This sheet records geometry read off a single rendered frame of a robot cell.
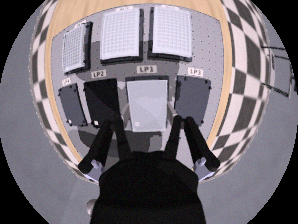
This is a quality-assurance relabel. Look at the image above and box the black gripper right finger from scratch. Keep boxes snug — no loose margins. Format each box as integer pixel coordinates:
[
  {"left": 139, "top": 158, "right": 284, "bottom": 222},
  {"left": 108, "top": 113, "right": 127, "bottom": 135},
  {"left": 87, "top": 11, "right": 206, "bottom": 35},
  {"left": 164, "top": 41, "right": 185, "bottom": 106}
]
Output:
[{"left": 156, "top": 102, "right": 221, "bottom": 182}]

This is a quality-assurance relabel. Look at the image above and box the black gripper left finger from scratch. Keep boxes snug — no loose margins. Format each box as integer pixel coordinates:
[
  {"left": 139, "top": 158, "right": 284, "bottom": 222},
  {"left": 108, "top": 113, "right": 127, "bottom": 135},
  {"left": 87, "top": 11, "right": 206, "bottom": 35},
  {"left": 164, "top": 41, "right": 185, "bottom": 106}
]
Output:
[{"left": 78, "top": 103, "right": 139, "bottom": 183}]

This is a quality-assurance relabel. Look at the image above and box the white button panel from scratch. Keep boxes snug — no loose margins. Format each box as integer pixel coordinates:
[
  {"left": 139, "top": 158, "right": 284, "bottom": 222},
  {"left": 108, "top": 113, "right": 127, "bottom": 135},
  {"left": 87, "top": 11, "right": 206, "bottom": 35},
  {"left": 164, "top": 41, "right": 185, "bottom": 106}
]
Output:
[{"left": 104, "top": 149, "right": 119, "bottom": 170}]

